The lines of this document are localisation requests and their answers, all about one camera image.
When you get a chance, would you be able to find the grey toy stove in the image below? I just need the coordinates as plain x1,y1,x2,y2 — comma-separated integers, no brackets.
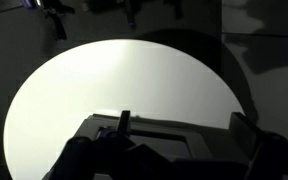
73,113,262,180

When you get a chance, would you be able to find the black tripod leg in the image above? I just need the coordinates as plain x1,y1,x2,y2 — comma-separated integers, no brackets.
42,0,76,41
123,0,139,30

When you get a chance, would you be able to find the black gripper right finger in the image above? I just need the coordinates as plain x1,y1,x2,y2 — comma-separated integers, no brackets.
230,112,288,180

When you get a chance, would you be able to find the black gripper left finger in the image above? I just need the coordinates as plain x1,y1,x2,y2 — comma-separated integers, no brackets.
43,110,175,180

